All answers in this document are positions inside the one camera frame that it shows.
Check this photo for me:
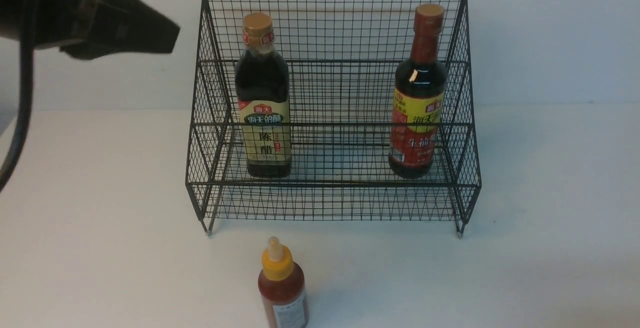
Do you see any soy sauce bottle red label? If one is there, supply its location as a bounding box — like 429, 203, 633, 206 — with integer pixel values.
388, 3, 448, 179

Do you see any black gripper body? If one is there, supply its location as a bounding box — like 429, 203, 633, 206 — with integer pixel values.
1, 0, 180, 60

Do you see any black wire mesh rack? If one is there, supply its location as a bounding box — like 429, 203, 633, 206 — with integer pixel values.
185, 0, 482, 237

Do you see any dark vinegar bottle gold cap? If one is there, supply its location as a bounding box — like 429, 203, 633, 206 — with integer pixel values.
234, 12, 293, 178

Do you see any small chili sauce bottle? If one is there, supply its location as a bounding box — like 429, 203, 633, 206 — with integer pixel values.
257, 237, 310, 328

